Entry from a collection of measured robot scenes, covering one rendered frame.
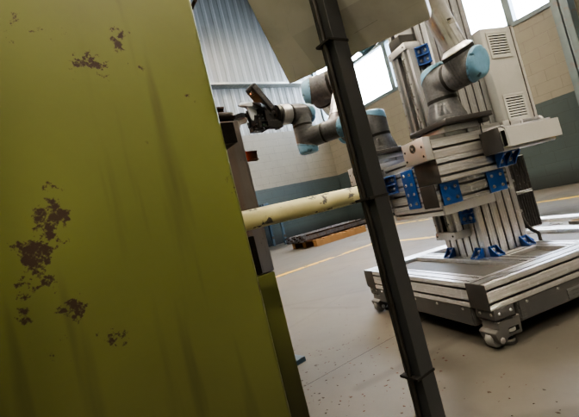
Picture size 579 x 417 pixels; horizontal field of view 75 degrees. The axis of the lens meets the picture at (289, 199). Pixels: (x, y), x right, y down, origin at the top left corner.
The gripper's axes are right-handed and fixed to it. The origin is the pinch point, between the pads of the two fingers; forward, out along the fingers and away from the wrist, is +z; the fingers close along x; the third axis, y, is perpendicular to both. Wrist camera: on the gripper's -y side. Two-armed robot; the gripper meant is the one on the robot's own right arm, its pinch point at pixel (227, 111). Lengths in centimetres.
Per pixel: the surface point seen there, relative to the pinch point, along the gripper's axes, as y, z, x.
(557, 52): -118, -701, 126
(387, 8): 3, -6, -65
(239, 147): 16.4, 7.5, -15.8
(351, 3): 0, -1, -60
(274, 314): 65, 10, -16
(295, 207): 37, 10, -39
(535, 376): 100, -47, -51
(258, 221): 39, 20, -39
